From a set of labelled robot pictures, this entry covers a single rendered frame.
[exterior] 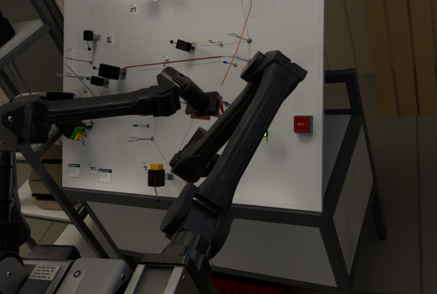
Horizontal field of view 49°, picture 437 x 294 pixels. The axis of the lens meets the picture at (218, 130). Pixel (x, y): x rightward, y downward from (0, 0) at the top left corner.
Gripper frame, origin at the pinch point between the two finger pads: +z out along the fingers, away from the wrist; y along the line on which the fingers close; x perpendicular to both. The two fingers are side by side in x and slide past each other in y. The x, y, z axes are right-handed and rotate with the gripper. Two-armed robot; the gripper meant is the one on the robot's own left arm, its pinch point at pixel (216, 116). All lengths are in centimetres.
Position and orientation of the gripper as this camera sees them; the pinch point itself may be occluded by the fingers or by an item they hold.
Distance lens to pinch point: 149.4
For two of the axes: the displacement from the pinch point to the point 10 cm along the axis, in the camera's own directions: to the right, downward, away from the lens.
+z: 4.9, 4.3, 7.6
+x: -1.7, 9.0, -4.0
